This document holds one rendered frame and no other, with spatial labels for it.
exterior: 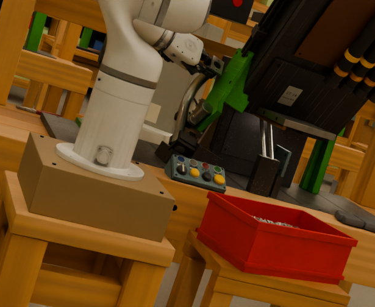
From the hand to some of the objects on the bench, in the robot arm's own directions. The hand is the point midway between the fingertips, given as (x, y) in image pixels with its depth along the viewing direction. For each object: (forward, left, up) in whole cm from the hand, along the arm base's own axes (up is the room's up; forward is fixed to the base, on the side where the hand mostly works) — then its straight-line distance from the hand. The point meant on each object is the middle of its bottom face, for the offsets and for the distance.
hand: (210, 67), depth 224 cm
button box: (-30, -2, -32) cm, 44 cm away
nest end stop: (-10, +2, -27) cm, 29 cm away
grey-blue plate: (-11, -27, -28) cm, 40 cm away
